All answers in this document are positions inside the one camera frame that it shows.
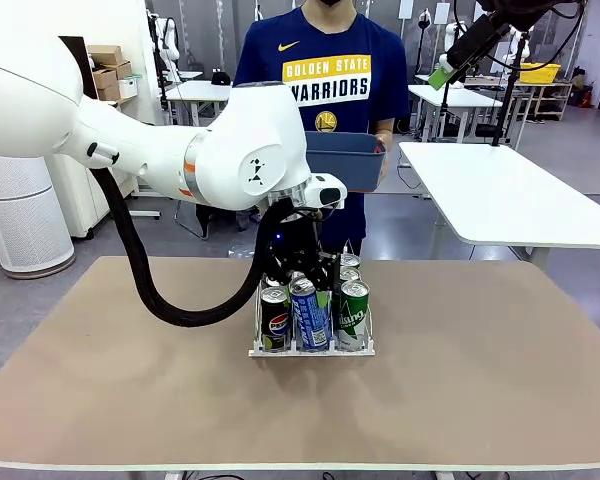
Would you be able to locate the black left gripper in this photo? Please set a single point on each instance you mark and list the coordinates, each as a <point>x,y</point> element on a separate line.
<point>295,240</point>

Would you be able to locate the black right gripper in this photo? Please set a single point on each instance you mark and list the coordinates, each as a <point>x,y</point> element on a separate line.
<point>485,35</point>

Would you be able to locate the black Pepsi can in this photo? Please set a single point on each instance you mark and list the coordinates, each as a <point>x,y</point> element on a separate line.
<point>275,320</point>

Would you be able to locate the green white cider can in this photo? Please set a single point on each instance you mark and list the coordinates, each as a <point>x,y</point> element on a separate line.
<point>352,317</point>

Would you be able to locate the blue plastic bin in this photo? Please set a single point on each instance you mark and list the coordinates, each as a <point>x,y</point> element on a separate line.
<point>345,165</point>

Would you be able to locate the person's left forearm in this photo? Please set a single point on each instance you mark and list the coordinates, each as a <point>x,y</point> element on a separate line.
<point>384,129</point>

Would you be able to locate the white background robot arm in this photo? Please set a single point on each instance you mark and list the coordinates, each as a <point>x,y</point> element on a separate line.
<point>522,47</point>
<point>450,35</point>
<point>167,40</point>

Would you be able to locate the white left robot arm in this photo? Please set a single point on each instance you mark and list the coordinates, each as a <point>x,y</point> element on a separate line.
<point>130,140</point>

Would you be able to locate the clear acrylic can dispenser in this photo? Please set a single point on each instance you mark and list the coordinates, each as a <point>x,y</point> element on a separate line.
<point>310,352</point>

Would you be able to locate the person's left hand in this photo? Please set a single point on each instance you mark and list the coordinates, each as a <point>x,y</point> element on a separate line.
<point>386,145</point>

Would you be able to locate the black tripod pole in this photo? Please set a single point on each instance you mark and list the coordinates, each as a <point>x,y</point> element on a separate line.
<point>445,105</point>
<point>505,110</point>

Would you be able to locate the white background table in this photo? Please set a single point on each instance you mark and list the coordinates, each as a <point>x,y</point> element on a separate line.
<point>195,90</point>
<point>462,97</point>

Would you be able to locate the black stand with round head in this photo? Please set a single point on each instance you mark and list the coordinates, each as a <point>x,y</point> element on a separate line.
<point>423,19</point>

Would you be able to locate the person in blue T-shirt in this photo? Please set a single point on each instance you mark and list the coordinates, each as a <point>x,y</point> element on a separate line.
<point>360,30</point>

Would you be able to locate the yellow plastic crate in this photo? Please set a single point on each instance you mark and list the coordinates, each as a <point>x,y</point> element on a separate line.
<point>540,72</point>

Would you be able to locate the dark clothes on chair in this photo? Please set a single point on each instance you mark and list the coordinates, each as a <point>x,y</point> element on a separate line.
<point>205,222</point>

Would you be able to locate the wooden low shelf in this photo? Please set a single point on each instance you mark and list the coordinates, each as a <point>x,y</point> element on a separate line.
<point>550,100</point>

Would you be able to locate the large white side table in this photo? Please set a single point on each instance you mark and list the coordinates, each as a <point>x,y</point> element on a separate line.
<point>520,195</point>

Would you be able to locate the red fire extinguisher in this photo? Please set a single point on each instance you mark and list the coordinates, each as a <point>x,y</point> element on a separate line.
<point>585,96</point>

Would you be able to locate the small white side table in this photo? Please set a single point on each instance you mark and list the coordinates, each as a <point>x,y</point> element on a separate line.
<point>147,214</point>

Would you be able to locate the black cap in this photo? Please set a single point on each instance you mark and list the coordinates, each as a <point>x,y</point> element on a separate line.
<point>220,77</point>

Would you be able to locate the small white box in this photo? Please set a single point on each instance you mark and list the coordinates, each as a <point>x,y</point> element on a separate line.
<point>128,87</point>

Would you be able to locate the brown cardboard box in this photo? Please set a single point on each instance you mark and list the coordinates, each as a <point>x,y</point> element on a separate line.
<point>105,52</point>
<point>104,77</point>
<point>109,92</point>
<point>123,70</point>

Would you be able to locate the white cylindrical air purifier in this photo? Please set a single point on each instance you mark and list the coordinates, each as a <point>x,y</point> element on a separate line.
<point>25,235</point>

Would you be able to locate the black computer monitor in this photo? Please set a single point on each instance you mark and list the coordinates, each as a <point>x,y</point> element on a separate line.
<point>87,75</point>

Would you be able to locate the white wall sheet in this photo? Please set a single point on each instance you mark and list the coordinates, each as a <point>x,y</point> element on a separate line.
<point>441,12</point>
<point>406,7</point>

